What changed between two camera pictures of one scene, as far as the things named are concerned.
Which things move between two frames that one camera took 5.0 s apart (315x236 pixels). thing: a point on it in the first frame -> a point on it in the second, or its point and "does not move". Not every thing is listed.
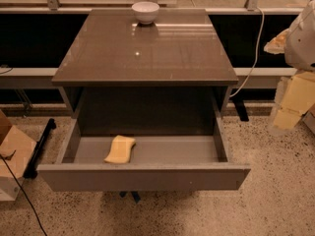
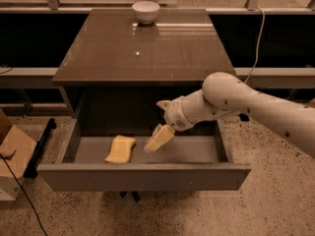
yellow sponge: x=120 y=151 does not move
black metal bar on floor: x=31 y=171 does not move
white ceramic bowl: x=146 y=12 does not move
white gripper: x=301 y=48 -> x=173 y=114
